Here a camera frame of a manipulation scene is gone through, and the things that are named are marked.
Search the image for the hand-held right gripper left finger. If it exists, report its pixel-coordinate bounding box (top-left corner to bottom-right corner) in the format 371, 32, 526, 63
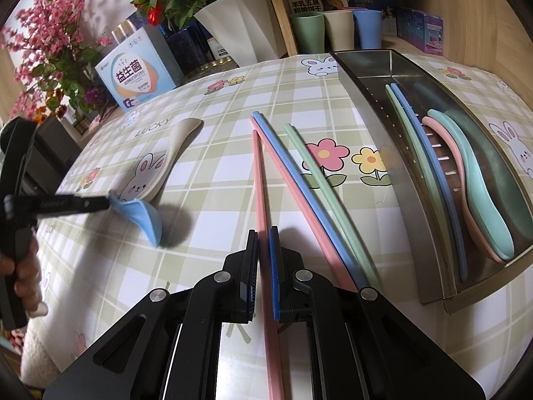
42, 229, 260, 400

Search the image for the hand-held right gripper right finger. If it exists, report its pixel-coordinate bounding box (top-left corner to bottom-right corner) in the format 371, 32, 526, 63
270, 226, 486, 400

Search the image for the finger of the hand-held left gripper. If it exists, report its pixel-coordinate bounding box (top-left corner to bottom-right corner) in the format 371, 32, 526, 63
6, 194, 112, 219

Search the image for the pink chopstick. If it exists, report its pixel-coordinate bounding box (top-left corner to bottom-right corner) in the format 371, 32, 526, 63
249, 117, 359, 293
251, 130, 286, 400

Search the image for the blue spoon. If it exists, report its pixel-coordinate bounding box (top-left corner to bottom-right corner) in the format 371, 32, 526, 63
109, 199, 162, 247

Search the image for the green chopstick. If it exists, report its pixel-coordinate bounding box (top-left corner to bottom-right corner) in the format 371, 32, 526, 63
385, 84, 459, 278
283, 123, 380, 285

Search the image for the cream spoon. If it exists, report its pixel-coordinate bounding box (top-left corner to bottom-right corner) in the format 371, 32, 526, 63
119, 119, 203, 203

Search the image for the blue chopstick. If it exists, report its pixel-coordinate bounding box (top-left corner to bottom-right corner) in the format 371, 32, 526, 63
390, 82, 468, 283
253, 111, 369, 288

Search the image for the metal tray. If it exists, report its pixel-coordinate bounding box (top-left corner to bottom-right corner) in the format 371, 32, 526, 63
329, 49, 533, 313

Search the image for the pink spoon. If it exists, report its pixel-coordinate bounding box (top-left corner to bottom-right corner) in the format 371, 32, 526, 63
421, 117, 506, 263

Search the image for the mint green spoon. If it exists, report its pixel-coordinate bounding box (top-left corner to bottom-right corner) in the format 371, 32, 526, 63
427, 109, 516, 260

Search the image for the person's left hand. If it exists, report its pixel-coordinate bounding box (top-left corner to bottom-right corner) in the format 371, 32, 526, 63
0, 250, 47, 317

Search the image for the black chair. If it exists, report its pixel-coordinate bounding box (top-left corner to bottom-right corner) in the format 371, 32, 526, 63
35, 114, 82, 163

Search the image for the plaid bunny print tablecloth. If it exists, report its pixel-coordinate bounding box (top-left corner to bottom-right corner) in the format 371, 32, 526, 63
21, 50, 533, 400

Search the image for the pink blossom plant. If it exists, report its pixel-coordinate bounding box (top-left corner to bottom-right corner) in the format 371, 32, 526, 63
0, 0, 113, 121

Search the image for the light blue product box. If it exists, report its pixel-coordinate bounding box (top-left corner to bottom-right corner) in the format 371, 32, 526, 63
95, 27, 182, 113

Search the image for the dark blue box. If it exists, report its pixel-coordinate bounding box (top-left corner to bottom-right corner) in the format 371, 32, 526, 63
164, 25, 209, 76

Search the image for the gold tray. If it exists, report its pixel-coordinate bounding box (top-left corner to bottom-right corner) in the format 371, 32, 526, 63
183, 60, 238, 84

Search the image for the green cup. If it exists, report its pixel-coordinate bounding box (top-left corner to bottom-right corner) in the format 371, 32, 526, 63
290, 12, 325, 57

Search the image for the white flower pot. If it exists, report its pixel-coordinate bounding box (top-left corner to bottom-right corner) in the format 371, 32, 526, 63
194, 0, 288, 67

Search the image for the cream cup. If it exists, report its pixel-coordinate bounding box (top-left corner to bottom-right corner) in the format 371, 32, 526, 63
322, 9, 354, 51

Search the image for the blue cup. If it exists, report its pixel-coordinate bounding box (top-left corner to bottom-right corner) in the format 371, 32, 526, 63
353, 8, 383, 49

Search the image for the purple box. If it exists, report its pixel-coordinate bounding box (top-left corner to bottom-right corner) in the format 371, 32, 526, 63
395, 6, 444, 55

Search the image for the wooden shelf unit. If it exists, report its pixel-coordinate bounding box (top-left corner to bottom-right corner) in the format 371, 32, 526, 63
266, 0, 533, 113

